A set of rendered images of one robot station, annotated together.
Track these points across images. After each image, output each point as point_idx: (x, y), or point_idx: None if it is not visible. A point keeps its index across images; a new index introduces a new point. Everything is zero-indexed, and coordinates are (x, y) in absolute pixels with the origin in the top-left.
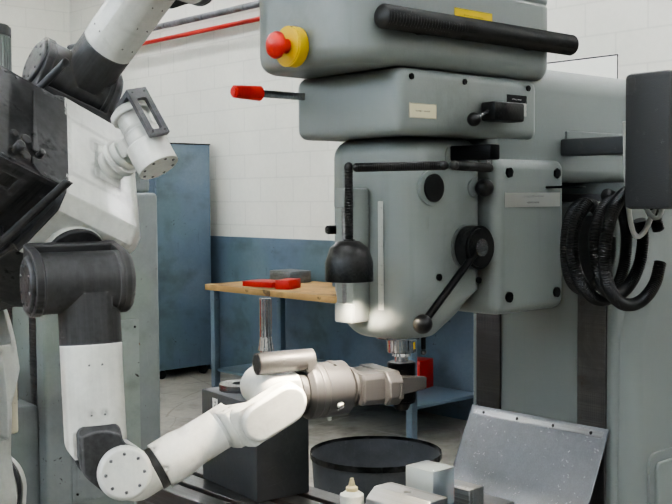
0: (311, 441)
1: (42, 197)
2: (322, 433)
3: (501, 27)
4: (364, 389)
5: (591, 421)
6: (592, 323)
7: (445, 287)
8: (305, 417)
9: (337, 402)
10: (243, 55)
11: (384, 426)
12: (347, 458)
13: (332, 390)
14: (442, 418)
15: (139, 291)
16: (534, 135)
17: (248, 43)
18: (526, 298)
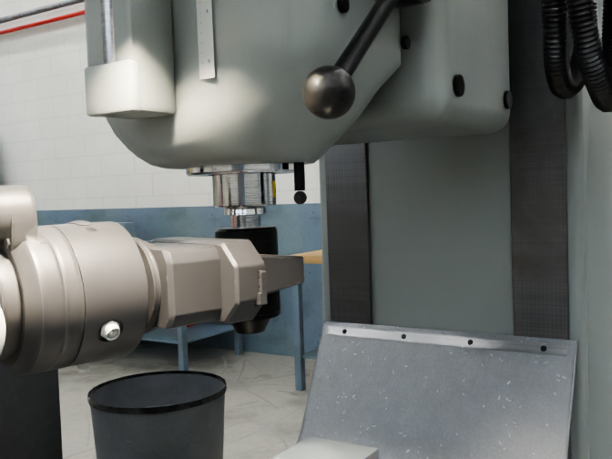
0: (95, 379)
1: None
2: (104, 371)
3: None
4: (171, 287)
5: (541, 330)
6: (539, 167)
7: (368, 15)
8: (15, 371)
9: (101, 323)
10: (22, 56)
11: (158, 360)
12: (128, 397)
13: (85, 291)
14: (207, 349)
15: None
16: None
17: (25, 46)
18: (476, 97)
